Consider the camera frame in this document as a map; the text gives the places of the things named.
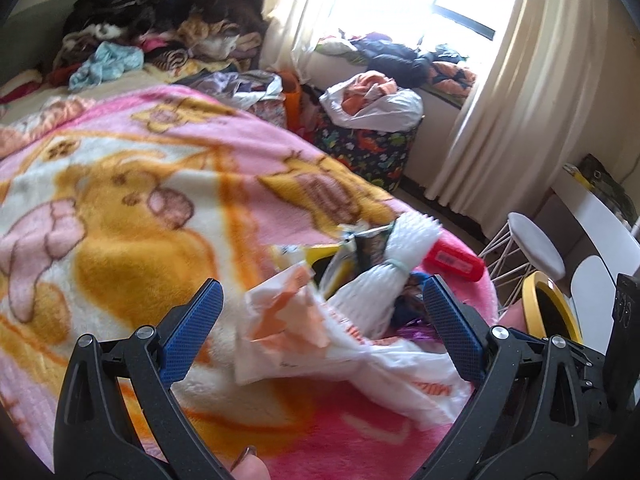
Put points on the brown snack bar wrapper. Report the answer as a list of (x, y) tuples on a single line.
[(407, 305)]

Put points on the yellow rimmed black bin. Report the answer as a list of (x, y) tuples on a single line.
[(532, 305)]

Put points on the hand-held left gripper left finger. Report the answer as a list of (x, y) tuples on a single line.
[(196, 317)]

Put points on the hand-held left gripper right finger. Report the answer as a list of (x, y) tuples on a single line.
[(450, 320)]

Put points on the person's left hand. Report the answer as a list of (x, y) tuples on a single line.
[(252, 467)]

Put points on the pink printed blanket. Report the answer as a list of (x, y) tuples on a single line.
[(125, 200)]

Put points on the pile of clothes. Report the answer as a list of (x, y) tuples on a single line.
[(165, 5)]

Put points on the dinosaur print storage bag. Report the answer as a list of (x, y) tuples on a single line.
[(370, 152)]

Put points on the yellow item on desk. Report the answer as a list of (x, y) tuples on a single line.
[(580, 175)]

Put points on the pink floral storage bag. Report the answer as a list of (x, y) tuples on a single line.
[(270, 110)]

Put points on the green camouflage bag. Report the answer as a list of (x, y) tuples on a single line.
[(605, 182)]

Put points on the white foam net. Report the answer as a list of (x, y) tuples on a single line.
[(402, 240)]

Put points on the red packet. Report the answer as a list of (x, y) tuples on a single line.
[(452, 260)]

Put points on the yellow packet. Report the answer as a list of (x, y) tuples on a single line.
[(325, 254)]

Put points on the clothes on windowsill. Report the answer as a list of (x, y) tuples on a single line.
[(395, 57)]

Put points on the white plastic bag of clothes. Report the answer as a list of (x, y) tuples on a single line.
[(380, 107)]

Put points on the white desk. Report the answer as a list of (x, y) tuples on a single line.
[(595, 215)]

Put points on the cream curtain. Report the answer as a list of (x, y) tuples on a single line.
[(300, 15), (505, 125)]

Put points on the light blue cloth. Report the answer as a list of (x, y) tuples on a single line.
[(107, 62)]

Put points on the grey white crumpled clothes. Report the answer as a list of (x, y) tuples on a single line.
[(235, 85)]

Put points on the white orange plastic bag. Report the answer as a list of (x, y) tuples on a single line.
[(300, 320)]

